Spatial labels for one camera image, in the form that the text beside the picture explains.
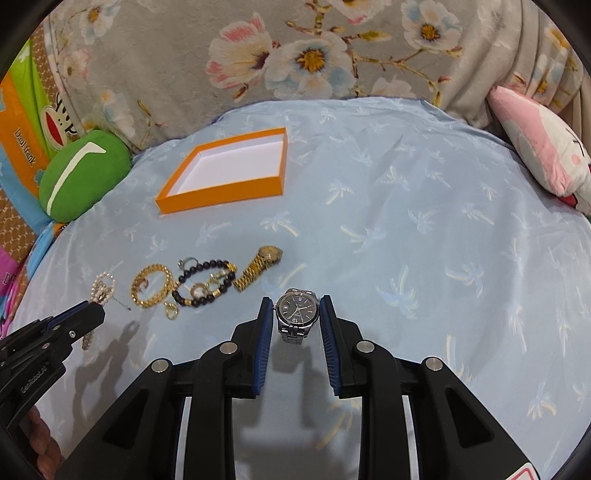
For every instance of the gold watch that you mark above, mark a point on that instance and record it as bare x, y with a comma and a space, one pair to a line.
266, 257

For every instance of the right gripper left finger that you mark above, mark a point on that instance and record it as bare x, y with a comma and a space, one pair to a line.
175, 420

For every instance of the small gold hoop earring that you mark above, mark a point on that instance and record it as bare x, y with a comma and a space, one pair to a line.
171, 310

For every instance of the green plush cushion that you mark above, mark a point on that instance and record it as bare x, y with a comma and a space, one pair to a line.
81, 174

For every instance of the left hand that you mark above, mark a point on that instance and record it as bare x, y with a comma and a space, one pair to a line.
49, 456

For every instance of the orange shallow box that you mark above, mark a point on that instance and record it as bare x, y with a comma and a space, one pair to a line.
238, 168

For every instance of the pearl hair clip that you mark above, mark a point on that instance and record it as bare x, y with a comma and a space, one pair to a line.
101, 292

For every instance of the pink white plush pillow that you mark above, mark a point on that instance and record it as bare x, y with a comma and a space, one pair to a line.
550, 149

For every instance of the light blue palm bedsheet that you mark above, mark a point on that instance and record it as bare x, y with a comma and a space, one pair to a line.
429, 234

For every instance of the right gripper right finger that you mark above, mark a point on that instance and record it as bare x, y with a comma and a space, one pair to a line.
416, 417

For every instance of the silver blue-dial watch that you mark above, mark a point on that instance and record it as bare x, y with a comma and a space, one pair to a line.
296, 313

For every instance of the gold chain bangle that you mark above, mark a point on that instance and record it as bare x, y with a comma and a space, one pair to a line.
151, 285

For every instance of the grey floral blanket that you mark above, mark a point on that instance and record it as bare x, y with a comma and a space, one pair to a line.
150, 71

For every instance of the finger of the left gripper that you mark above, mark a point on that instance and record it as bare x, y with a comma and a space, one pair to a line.
77, 321

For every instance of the colourful cartoon monkey sheet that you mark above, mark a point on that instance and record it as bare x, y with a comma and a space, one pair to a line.
35, 126

